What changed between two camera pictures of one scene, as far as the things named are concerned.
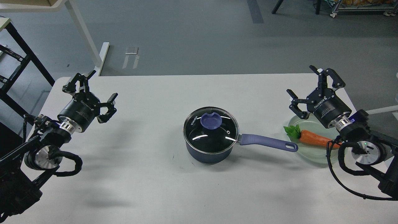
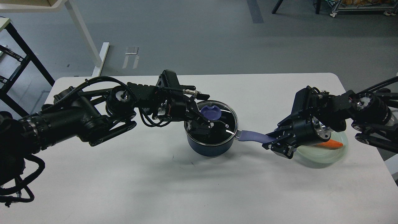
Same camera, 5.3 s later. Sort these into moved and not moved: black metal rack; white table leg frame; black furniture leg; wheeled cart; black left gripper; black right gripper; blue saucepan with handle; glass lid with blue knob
Moved: blue saucepan with handle; black left gripper; black right gripper; glass lid with blue knob
Not moved: black metal rack; black furniture leg; wheeled cart; white table leg frame
